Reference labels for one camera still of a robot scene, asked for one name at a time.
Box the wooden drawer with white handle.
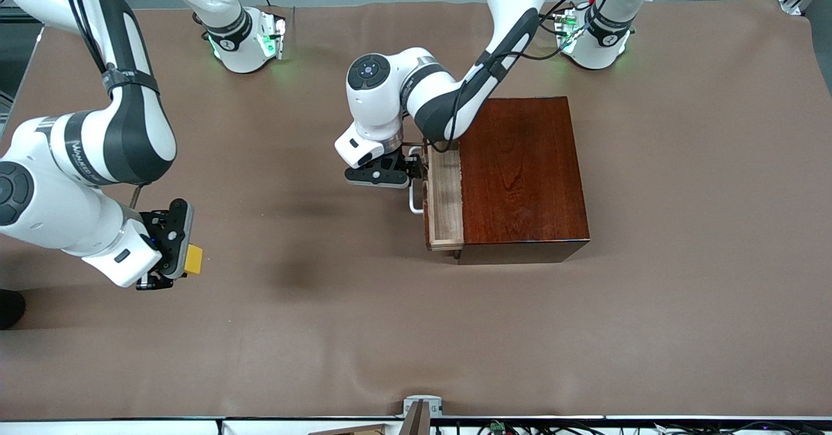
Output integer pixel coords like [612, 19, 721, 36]
[408, 144, 465, 252]

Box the dark wooden drawer cabinet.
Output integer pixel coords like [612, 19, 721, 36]
[455, 96, 591, 265]

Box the black round object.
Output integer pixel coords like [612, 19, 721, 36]
[0, 289, 27, 331]

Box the brown table cover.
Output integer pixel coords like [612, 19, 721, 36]
[0, 0, 832, 421]

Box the tan wooden piece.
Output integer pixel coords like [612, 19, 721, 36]
[309, 423, 391, 435]

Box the grey metal bracket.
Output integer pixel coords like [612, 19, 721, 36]
[403, 395, 444, 418]

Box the grey brown camera pole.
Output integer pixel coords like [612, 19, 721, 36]
[401, 401, 431, 435]

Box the black cable bundle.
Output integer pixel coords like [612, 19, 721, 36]
[432, 419, 832, 435]

